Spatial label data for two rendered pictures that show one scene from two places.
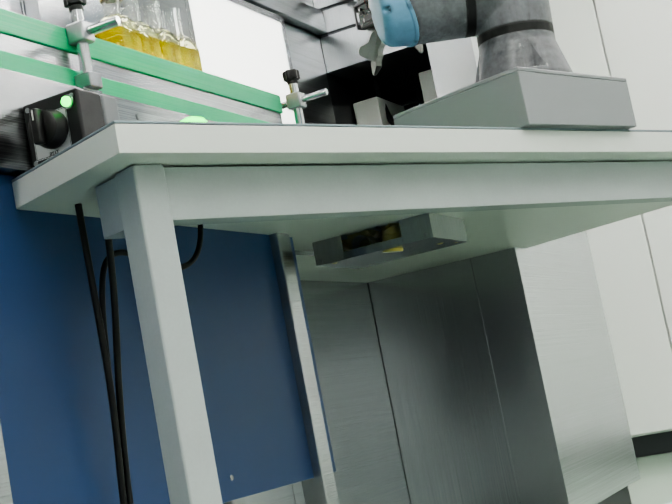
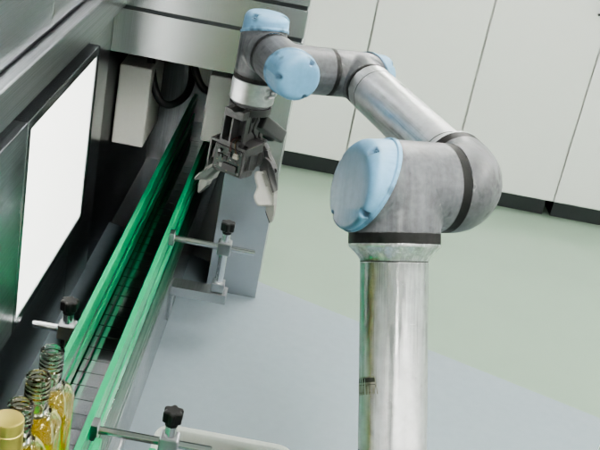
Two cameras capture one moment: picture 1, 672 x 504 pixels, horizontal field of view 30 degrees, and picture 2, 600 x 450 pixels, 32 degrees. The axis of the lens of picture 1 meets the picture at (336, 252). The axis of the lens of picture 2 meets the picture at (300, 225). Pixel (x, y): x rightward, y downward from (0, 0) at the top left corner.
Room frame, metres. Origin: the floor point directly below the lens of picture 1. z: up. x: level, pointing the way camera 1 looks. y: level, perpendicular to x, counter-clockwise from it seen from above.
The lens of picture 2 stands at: (0.98, 0.44, 1.84)
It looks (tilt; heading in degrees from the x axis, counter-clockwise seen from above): 24 degrees down; 334
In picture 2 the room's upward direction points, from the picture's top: 11 degrees clockwise
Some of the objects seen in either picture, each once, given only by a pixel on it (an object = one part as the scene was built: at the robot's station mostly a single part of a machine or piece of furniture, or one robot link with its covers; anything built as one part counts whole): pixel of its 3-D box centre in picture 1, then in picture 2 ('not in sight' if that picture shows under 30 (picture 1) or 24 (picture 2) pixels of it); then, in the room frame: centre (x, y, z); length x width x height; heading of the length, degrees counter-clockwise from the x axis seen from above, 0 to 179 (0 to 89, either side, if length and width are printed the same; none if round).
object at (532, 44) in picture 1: (520, 64); not in sight; (1.85, -0.33, 0.88); 0.15 x 0.15 x 0.10
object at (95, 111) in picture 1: (74, 135); not in sight; (1.43, 0.27, 0.79); 0.08 x 0.08 x 0.08; 65
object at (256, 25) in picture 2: not in sight; (262, 46); (2.53, -0.19, 1.40); 0.09 x 0.08 x 0.11; 2
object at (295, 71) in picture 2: not in sight; (295, 68); (2.43, -0.22, 1.40); 0.11 x 0.11 x 0.08; 2
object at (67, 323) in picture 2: not in sight; (53, 333); (2.41, 0.12, 0.94); 0.07 x 0.04 x 0.13; 65
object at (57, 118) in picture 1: (43, 127); not in sight; (1.38, 0.30, 0.79); 0.04 x 0.03 x 0.04; 65
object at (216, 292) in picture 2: not in sight; (208, 270); (2.69, -0.23, 0.90); 0.17 x 0.05 x 0.23; 65
